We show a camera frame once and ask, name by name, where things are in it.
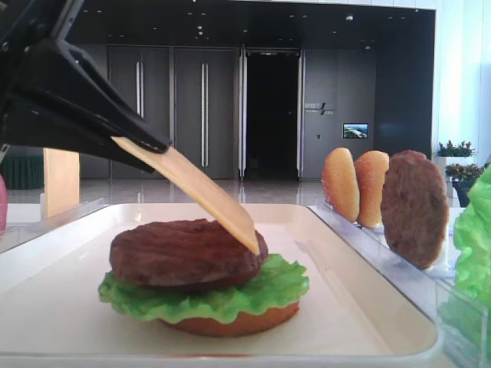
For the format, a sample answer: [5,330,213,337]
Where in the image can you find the yellow cheese slice in rack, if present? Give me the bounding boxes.
[44,148,81,218]

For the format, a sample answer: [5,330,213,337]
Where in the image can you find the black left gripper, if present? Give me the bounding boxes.
[1,0,171,173]

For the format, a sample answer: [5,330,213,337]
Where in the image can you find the bread bun slice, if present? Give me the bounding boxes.
[322,147,360,223]
[354,150,389,228]

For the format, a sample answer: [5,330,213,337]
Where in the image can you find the clear right acrylic rack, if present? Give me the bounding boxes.
[309,200,490,367]

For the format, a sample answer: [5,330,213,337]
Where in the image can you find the cream rectangular tray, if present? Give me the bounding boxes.
[1,203,449,367]

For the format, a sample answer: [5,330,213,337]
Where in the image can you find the potted plants in planter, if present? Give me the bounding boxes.
[435,140,479,200]

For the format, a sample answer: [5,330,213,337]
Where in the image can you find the clear left acrylic rack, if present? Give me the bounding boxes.
[1,198,107,253]

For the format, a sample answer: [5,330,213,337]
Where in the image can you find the standing green lettuce leaf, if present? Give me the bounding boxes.
[453,168,490,307]

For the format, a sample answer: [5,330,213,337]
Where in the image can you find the clear acrylic rack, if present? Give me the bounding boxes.
[1,198,107,253]
[309,200,490,367]

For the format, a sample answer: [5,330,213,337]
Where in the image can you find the red tomato slice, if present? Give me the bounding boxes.
[0,176,8,232]

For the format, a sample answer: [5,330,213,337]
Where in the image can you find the dark double door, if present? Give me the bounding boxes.
[108,47,237,179]

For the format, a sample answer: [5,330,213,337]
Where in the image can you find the bread bun slice near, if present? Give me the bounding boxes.
[354,150,389,228]

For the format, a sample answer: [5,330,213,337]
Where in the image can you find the bread bun slice far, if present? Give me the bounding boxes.
[322,147,360,223]

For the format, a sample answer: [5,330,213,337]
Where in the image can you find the green draped table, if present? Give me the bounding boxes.
[1,146,44,190]

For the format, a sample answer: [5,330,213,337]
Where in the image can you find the bottom bun slice on tray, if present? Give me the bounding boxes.
[161,302,300,338]

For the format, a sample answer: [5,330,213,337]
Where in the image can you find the green lettuce leaf on stack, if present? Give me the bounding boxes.
[97,254,309,324]

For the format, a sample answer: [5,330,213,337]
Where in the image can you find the wall display screen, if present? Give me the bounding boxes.
[343,123,369,140]

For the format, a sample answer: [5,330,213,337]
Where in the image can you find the brown meat patty on stack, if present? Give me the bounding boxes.
[109,218,269,291]

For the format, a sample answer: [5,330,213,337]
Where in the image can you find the standing brown meat patty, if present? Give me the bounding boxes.
[381,150,449,270]

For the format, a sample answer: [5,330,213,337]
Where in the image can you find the orange cheese slice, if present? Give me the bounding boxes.
[112,136,260,255]

